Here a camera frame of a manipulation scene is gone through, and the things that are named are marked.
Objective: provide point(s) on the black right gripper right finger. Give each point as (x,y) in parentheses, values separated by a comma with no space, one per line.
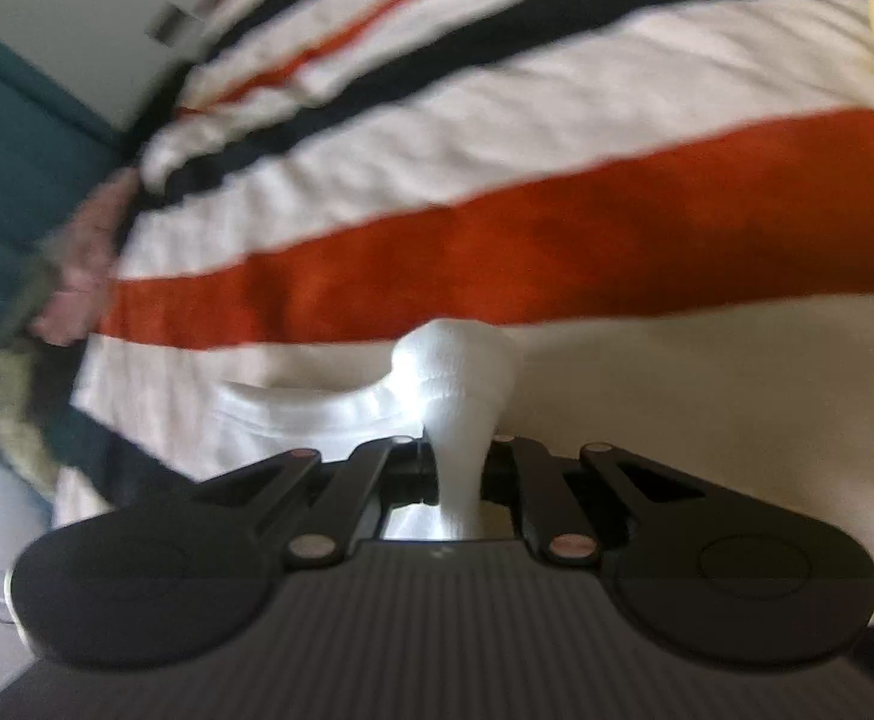
(582,508)

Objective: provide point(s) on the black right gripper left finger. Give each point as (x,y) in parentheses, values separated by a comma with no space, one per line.
(306,511)

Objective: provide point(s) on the white sweatshirt garment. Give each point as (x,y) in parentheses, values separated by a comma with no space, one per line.
(449,383)

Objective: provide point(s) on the cream knitted garment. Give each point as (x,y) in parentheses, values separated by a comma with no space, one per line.
(22,442)

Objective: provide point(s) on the pink garment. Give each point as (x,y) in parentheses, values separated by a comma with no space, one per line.
(85,261)

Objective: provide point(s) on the striped bed blanket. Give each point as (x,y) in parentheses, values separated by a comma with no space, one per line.
(667,207)

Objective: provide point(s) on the teal curtain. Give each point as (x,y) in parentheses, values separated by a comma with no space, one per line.
(53,149)

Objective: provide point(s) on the dark wall switch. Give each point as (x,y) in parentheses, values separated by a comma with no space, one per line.
(171,25)

